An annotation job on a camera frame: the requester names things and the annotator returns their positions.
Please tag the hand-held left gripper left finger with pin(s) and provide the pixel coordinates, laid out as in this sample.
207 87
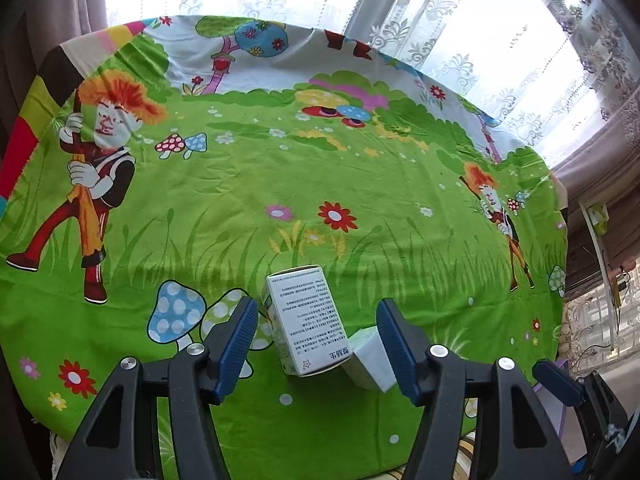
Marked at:
235 347

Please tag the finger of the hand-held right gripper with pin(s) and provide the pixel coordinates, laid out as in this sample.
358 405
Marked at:
555 380

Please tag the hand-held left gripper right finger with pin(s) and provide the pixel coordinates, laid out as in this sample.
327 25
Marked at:
397 350

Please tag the plain white box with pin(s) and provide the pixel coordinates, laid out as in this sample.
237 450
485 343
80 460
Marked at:
372 360

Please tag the purple cardboard box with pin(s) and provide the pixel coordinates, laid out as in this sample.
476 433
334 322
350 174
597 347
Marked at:
561 420

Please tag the white box with printed text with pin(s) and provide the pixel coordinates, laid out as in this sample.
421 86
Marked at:
305 325

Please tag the white shelf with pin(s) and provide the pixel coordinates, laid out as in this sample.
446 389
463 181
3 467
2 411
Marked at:
600 255

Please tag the green item on shelf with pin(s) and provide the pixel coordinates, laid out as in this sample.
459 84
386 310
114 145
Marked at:
597 217

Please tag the green cartoon printed bedsheet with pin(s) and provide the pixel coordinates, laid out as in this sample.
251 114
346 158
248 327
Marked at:
300 185

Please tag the beige curtain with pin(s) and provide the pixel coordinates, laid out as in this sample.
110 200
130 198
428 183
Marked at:
600 160
50 5

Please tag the white lace curtain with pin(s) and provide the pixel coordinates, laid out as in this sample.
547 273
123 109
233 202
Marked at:
450 35

